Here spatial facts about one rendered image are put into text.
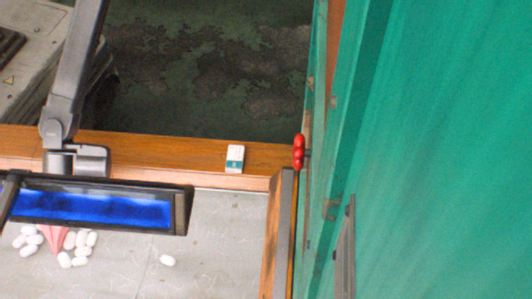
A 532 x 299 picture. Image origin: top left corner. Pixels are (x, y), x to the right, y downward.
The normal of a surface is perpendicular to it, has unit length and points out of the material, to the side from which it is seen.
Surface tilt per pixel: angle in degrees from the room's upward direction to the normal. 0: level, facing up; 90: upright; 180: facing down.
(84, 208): 58
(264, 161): 0
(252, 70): 0
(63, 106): 40
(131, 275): 0
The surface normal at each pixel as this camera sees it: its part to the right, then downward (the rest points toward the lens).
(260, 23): 0.01, -0.55
